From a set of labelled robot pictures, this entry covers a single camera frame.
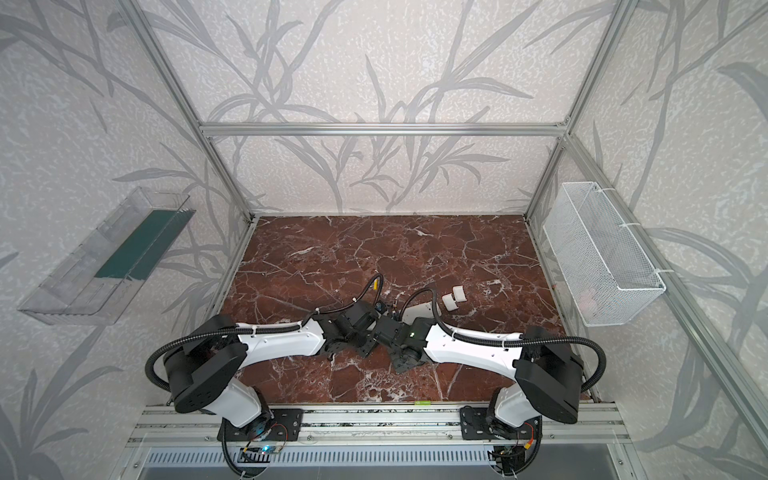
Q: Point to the aluminium mounting rail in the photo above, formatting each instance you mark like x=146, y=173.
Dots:
x=359, y=424

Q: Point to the white battery cover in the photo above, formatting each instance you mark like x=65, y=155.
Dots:
x=449, y=302
x=459, y=294

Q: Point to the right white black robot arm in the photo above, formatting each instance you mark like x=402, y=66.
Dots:
x=549, y=372

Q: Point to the aluminium frame crossbar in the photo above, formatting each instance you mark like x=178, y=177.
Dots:
x=315, y=129

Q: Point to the white wire mesh basket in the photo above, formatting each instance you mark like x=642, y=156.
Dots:
x=608, y=274

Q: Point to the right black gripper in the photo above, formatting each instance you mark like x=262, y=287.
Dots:
x=387, y=330

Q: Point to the white remote control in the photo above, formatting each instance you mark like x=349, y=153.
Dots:
x=412, y=312

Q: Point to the clear plastic wall bin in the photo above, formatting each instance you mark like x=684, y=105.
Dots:
x=95, y=283

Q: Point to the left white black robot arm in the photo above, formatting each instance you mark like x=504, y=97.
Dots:
x=199, y=370

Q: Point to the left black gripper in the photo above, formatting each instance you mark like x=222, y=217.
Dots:
x=365, y=324

